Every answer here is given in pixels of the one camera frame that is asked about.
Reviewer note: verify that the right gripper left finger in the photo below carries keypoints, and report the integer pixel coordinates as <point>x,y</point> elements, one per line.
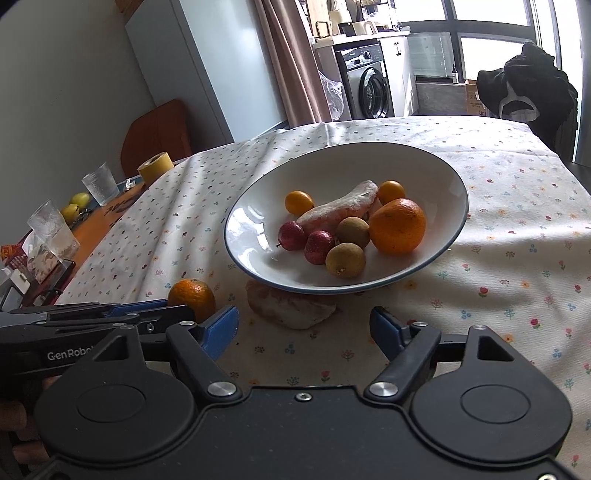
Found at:
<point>195,350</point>

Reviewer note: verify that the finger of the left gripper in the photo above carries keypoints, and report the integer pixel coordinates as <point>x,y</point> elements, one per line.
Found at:
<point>156,321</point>
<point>135,307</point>

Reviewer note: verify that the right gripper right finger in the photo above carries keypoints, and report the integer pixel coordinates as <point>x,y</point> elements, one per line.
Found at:
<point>409,350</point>

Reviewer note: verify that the brown kiwi fruit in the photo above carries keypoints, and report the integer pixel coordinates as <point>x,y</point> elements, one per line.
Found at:
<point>346,260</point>
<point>353,230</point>

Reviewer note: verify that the large orange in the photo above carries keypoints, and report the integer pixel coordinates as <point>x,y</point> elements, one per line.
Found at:
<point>398,228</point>

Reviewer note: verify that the dark red small apple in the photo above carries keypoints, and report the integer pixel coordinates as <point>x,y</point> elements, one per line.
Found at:
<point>291,236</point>

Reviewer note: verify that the small round orange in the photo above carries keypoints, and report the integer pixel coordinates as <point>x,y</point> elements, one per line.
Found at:
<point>389,191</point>

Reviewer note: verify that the white kitchen cabinet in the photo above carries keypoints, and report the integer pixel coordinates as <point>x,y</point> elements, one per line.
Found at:
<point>400,75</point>

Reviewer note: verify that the person's left hand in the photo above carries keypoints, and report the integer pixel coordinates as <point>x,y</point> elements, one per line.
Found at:
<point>21,446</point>

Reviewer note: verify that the mandarin orange with leaf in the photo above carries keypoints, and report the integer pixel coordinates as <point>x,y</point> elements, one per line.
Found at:
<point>194,294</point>

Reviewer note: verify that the red snack packet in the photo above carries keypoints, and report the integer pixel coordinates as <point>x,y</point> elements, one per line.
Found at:
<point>13,256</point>

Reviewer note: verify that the yellow green fruit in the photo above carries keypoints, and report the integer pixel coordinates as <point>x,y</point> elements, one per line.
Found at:
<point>81,200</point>
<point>71,213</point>

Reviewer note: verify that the clear drinking glass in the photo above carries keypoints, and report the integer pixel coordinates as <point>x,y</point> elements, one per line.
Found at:
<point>101,185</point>

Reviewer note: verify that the floral white tablecloth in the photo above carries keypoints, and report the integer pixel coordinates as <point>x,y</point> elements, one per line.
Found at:
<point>520,266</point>

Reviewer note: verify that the yellow tape roll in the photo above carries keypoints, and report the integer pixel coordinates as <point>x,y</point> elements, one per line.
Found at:
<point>154,168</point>

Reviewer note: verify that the wrapped pink sausage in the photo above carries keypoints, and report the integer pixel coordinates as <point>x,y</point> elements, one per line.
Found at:
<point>356,203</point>

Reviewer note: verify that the small orange kumquat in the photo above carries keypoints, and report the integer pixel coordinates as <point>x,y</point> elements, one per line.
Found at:
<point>298,202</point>

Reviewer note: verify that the orange wooden chair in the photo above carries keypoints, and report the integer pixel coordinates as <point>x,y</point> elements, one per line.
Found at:
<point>163,129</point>

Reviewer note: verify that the white bowl with dark rim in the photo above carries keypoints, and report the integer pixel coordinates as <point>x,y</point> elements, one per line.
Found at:
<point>250,233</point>

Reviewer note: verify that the dark grey chair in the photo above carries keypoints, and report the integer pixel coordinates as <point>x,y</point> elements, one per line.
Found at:
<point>582,174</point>

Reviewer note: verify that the cardboard box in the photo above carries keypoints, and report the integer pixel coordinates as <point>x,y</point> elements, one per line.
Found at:
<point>474,106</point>

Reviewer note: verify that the white refrigerator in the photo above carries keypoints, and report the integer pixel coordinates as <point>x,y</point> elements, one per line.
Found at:
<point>212,56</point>

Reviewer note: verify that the clear plastic bag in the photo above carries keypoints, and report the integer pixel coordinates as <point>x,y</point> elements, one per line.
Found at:
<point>334,93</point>

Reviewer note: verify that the pink brown curtain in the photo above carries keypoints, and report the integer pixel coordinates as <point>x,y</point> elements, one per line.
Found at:
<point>293,62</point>

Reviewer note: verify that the silver washing machine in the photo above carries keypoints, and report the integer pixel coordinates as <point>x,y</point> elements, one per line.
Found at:
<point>365,79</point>

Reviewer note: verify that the black clothes pile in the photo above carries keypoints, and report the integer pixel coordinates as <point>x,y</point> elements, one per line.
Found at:
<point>530,89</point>

